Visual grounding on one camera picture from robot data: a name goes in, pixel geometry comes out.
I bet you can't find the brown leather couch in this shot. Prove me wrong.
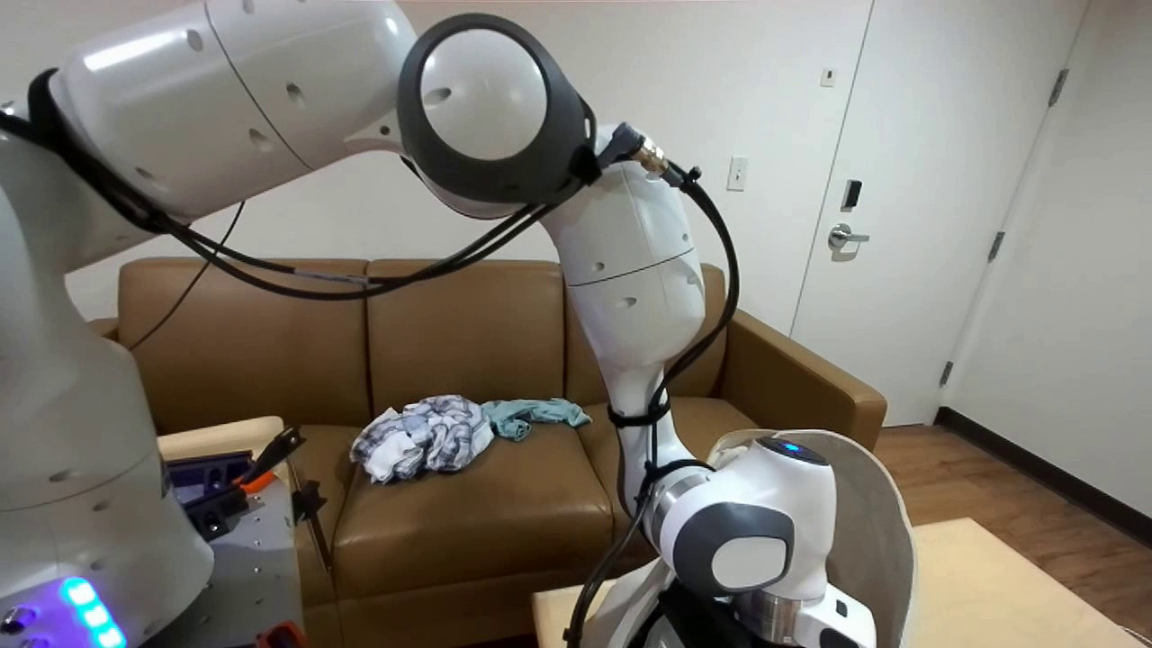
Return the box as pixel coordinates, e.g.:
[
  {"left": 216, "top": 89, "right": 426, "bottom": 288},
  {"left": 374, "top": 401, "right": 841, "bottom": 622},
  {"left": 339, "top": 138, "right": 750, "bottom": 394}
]
[{"left": 87, "top": 257, "right": 890, "bottom": 648}]

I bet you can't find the teal cloth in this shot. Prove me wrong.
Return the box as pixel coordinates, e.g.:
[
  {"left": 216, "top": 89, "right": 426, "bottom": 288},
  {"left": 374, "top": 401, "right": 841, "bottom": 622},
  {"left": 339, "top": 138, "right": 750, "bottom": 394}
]
[{"left": 479, "top": 398, "right": 593, "bottom": 448}]

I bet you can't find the white blue patterned clothes pile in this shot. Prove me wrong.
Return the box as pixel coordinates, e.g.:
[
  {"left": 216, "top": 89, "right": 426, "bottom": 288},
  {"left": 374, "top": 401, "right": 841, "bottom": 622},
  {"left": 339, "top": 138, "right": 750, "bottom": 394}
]
[{"left": 347, "top": 394, "right": 498, "bottom": 486}]

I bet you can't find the small black clamp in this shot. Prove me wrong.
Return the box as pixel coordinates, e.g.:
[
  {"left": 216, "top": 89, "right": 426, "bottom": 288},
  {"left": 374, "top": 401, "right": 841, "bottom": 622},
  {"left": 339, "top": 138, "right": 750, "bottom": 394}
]
[{"left": 288, "top": 480, "right": 335, "bottom": 569}]

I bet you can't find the orange black clamp tool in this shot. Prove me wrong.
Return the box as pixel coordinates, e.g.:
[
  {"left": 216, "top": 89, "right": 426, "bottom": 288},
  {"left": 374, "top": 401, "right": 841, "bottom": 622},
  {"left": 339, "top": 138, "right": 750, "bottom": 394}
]
[{"left": 176, "top": 424, "right": 307, "bottom": 540}]

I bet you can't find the white entrance door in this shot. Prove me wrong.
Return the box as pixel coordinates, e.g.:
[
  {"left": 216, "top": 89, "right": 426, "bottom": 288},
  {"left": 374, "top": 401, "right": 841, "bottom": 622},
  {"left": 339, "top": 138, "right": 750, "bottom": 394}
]
[{"left": 787, "top": 0, "right": 1092, "bottom": 429}]

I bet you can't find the grey robot cart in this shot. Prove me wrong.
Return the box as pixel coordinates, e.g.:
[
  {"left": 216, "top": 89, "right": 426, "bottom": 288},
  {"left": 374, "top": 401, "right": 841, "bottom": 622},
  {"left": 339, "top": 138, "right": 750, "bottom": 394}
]
[{"left": 140, "top": 416, "right": 308, "bottom": 648}]

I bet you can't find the black baseboard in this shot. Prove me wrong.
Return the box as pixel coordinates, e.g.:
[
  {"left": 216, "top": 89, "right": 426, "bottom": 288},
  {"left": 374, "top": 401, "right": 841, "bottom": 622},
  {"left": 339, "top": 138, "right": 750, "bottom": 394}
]
[{"left": 933, "top": 402, "right": 1152, "bottom": 549}]

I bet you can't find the light wooden coffee table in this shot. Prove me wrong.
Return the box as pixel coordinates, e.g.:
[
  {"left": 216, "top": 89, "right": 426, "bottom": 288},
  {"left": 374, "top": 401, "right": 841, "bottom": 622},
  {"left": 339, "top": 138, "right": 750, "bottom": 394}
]
[{"left": 528, "top": 515, "right": 1149, "bottom": 648}]

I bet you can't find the white closet door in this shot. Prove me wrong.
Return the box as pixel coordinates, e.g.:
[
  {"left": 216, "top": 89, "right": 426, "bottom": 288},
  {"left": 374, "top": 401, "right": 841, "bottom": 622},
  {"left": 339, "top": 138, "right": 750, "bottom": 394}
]
[{"left": 936, "top": 0, "right": 1152, "bottom": 520}]

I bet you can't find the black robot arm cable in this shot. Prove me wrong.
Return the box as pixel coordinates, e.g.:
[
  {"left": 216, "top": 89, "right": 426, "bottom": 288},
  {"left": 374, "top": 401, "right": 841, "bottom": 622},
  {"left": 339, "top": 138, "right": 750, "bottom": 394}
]
[{"left": 17, "top": 69, "right": 745, "bottom": 648}]

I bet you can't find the silver door handle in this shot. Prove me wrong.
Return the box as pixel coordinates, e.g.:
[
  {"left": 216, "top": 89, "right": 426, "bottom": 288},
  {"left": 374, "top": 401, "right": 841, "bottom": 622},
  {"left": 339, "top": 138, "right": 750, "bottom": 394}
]
[{"left": 824, "top": 221, "right": 870, "bottom": 260}]

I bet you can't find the thin black camera cable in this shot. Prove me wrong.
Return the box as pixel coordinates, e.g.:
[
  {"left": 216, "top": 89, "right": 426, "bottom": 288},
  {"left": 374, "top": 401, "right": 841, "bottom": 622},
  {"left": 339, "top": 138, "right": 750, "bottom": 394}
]
[{"left": 126, "top": 198, "right": 247, "bottom": 354}]

